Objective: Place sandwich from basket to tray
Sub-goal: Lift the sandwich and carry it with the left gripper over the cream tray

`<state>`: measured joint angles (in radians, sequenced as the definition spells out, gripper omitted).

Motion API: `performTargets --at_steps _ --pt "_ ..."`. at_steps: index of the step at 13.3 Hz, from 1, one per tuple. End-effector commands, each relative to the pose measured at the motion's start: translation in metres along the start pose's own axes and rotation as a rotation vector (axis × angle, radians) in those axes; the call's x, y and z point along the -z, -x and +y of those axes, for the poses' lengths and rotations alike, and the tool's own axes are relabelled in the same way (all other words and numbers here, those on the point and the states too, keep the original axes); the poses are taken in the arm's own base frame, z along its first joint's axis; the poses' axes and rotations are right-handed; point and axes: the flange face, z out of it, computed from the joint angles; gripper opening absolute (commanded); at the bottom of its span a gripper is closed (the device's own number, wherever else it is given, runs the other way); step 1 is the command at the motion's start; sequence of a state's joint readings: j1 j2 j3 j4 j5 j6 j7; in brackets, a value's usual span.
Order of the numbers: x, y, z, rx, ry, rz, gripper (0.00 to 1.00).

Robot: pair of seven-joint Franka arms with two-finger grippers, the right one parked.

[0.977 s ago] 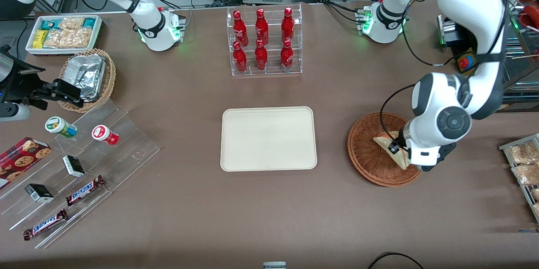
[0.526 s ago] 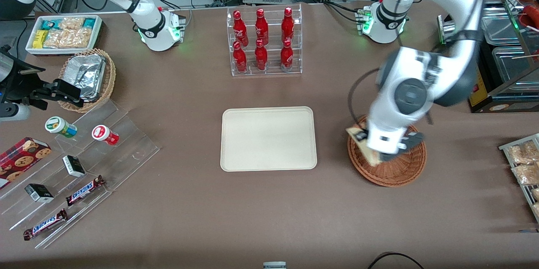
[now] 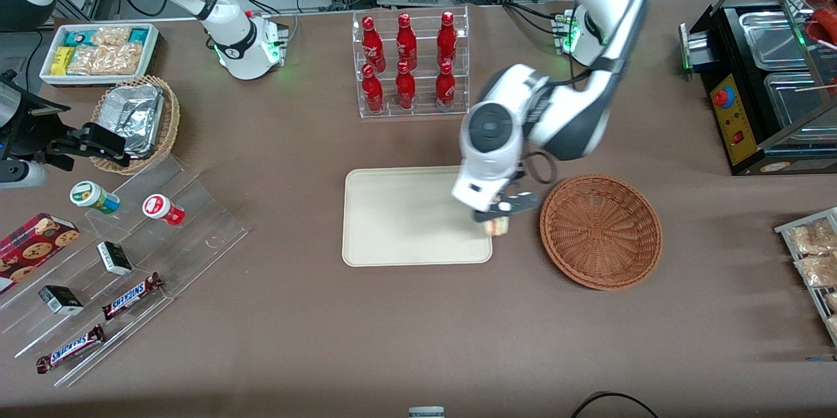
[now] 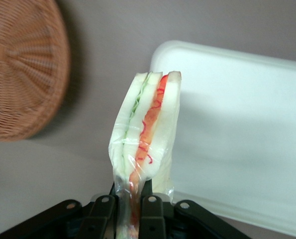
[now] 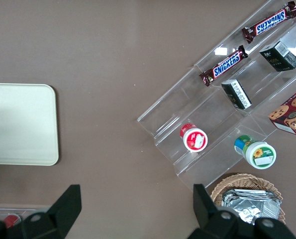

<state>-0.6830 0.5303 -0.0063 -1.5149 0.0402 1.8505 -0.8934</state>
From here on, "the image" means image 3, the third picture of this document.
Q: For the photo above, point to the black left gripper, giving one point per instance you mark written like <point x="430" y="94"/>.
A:
<point x="480" y="217"/>

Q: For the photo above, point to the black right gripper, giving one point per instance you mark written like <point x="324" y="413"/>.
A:
<point x="34" y="132"/>

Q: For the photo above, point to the triangular sandwich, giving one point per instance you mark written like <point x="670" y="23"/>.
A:
<point x="498" y="227"/>

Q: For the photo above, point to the black food warmer machine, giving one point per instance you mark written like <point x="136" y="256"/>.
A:
<point x="739" y="137"/>

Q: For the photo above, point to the red cookie box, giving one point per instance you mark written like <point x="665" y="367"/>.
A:
<point x="33" y="248"/>

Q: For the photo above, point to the oval light wicker basket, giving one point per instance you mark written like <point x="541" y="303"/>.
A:
<point x="171" y="117"/>

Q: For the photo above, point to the clear bag of pastry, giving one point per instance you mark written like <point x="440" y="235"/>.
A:
<point x="814" y="235"/>
<point x="817" y="271"/>
<point x="832" y="301"/>

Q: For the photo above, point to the steel food pan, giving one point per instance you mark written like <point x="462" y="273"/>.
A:
<point x="775" y="38"/>
<point x="794" y="104"/>

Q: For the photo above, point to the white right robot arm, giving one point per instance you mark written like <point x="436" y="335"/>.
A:
<point x="216" y="12"/>

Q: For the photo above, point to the cream plastic tray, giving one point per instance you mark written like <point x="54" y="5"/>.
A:
<point x="399" y="215"/>

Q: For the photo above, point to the silver foil container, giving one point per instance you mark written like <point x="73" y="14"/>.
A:
<point x="134" y="114"/>

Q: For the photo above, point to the round brown wicker basket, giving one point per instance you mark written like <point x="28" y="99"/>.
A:
<point x="601" y="231"/>

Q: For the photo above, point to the white rectangular snack bin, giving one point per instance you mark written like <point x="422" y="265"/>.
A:
<point x="152" y="45"/>

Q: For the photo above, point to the snickers chocolate bar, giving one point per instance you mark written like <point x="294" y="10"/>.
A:
<point x="131" y="296"/>
<point x="68" y="348"/>

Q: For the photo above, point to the red emergency stop button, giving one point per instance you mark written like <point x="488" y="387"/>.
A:
<point x="722" y="97"/>

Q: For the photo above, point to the small clear cracker bag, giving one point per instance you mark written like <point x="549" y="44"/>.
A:
<point x="111" y="36"/>

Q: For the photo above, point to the yellow snack packet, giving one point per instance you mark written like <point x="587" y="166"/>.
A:
<point x="61" y="61"/>

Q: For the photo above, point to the small black carton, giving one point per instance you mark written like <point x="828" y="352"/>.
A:
<point x="60" y="299"/>
<point x="114" y="258"/>

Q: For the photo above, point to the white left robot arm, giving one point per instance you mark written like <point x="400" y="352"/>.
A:
<point x="575" y="110"/>

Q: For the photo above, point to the large clear cracker bag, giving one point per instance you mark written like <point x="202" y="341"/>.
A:
<point x="108" y="59"/>

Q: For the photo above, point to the red sausage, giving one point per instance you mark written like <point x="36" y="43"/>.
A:
<point x="825" y="22"/>

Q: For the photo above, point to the clear acrylic stepped stand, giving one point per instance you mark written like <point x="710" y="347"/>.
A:
<point x="196" y="222"/>

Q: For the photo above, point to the teal snack packet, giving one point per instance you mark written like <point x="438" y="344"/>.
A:
<point x="77" y="37"/>
<point x="139" y="35"/>

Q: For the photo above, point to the green lid yogurt cup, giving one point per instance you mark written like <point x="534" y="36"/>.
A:
<point x="91" y="196"/>

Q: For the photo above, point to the clear acrylic bottle rack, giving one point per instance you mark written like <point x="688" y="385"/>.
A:
<point x="422" y="110"/>

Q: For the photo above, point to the red lid yogurt cup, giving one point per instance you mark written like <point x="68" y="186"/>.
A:
<point x="160" y="208"/>

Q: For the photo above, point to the grey white device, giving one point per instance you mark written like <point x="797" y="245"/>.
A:
<point x="426" y="413"/>

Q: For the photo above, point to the red cola bottle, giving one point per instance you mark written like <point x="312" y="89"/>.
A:
<point x="373" y="91"/>
<point x="405" y="87"/>
<point x="406" y="38"/>
<point x="445" y="86"/>
<point x="446" y="35"/>
<point x="371" y="42"/>

